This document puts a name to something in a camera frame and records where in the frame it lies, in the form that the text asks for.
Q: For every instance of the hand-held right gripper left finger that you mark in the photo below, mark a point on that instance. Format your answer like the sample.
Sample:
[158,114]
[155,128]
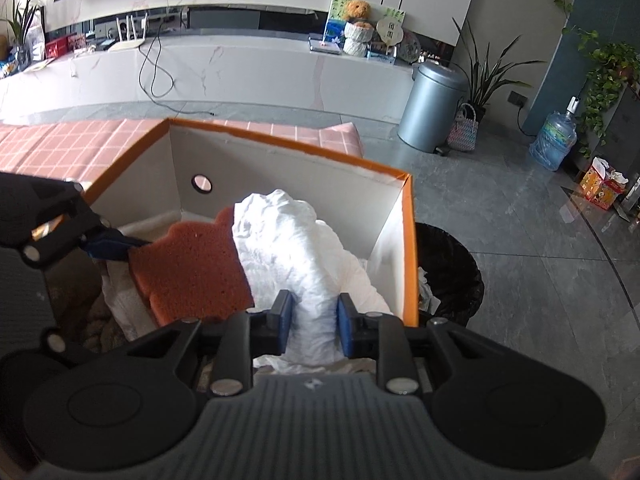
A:
[286,320]

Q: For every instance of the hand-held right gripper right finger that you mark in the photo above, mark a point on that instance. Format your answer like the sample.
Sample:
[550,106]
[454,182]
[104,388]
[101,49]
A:
[346,325]

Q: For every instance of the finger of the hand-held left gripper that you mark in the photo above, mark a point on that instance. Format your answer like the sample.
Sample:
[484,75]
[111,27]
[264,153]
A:
[55,342]
[110,249]

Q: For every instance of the brown plush towel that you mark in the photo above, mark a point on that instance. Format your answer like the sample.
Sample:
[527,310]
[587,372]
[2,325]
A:
[95,322]

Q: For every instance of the white terry mitt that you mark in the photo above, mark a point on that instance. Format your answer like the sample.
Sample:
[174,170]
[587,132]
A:
[117,295]

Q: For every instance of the white cloth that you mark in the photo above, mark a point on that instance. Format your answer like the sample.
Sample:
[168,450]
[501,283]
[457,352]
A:
[300,260]

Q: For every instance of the red-brown sponge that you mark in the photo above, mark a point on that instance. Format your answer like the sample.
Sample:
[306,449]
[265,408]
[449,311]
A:
[190,270]

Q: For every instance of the orange cardboard box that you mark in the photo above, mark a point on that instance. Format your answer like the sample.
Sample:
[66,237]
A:
[300,175]

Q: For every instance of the black waste bin with bag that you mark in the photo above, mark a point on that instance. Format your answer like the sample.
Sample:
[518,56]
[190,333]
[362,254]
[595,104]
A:
[450,270]

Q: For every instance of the green plant in glass vase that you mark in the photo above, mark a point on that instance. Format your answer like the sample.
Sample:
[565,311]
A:
[22,57]

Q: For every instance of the white router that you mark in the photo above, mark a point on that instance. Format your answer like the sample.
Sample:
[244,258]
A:
[125,45]

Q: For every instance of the woven basket bag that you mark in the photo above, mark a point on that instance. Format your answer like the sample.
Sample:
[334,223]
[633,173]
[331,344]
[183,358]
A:
[462,132]

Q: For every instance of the white marble television console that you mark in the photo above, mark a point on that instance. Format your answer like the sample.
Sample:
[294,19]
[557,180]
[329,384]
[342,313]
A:
[250,70]

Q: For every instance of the grey pedal bin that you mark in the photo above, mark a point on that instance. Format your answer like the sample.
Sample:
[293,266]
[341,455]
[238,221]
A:
[430,105]

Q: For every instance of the long-leaved potted plant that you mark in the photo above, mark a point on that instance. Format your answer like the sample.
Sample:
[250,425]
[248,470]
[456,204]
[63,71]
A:
[482,85]

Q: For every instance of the blue water bottle with pump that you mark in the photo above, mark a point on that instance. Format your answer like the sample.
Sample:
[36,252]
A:
[552,140]

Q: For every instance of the white paper roll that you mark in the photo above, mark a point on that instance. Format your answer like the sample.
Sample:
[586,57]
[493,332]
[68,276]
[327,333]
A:
[359,31]
[355,47]

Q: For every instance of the orange tissue box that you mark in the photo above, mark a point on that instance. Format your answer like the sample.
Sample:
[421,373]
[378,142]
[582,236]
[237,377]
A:
[600,187]

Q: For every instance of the round paper fan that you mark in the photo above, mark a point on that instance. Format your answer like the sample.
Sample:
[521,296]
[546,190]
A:
[390,29]

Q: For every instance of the green and blue picture card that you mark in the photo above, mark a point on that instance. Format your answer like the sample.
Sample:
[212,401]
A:
[336,15]

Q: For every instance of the brown teddy bear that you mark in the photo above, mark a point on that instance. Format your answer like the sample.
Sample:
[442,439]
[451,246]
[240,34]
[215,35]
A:
[357,9]

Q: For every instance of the bushy green plant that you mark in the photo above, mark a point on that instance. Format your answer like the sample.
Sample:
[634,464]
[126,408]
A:
[610,75]

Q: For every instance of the trailing vine plant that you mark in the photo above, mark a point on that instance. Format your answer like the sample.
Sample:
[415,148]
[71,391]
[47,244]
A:
[565,0]

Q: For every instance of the dark wall socket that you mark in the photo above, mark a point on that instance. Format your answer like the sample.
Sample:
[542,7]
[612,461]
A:
[517,99]

